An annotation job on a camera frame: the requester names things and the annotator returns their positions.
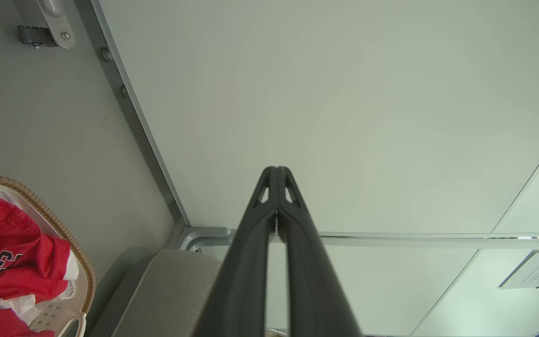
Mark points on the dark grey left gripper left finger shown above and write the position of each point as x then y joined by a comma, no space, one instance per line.
244,281

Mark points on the red jersey with number print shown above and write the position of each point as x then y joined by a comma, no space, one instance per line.
21,243

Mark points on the white cloth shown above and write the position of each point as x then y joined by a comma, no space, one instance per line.
26,306

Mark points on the white basket with brown rim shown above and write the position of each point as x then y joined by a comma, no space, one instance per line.
80,262

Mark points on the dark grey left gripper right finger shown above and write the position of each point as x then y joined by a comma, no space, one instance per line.
314,290

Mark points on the white paper notice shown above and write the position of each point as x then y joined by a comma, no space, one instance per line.
536,269

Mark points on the grey partition base rail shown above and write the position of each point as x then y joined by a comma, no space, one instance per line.
129,103

